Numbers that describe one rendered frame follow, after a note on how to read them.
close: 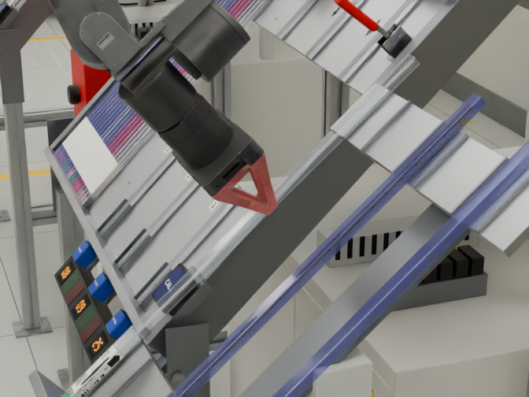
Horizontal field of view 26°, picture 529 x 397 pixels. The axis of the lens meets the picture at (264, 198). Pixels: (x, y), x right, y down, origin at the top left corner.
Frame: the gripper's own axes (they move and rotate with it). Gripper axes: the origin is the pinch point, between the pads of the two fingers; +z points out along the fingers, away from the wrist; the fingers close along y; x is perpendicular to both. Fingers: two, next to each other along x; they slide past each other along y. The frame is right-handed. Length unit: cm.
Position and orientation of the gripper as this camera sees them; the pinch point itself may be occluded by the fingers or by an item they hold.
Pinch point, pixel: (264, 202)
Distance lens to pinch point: 117.2
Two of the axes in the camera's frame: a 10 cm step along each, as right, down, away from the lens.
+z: 5.9, 6.1, 5.3
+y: -3.8, -3.7, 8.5
